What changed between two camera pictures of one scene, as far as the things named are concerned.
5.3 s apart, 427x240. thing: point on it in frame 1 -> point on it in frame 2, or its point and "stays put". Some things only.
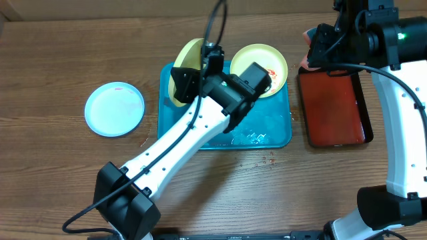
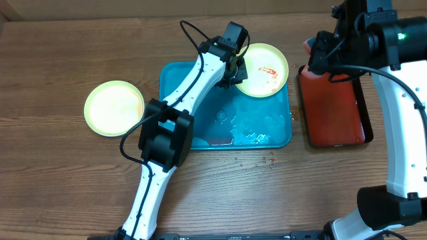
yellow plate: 189,57 -> 111,108
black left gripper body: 191,90 -> 238,75
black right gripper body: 331,49 stays put
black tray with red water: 335,108 stays put
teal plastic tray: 267,125 stays put
